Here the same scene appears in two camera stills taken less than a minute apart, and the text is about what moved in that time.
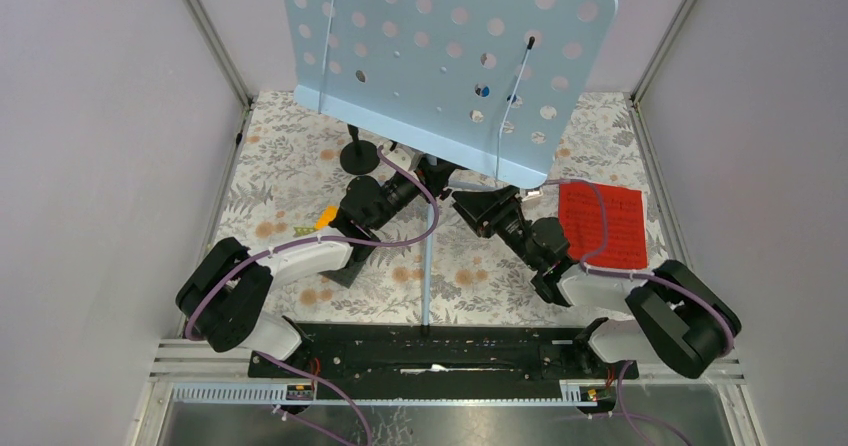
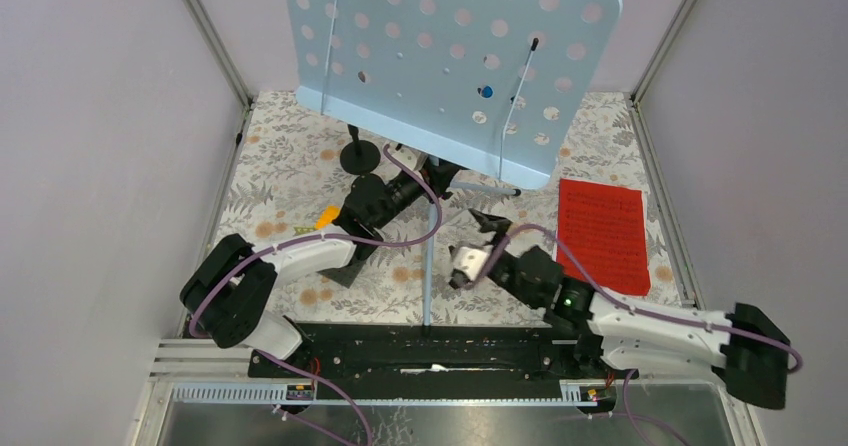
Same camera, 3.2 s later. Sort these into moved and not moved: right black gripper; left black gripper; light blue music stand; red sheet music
Moved: right black gripper
Not moved: left black gripper; light blue music stand; red sheet music
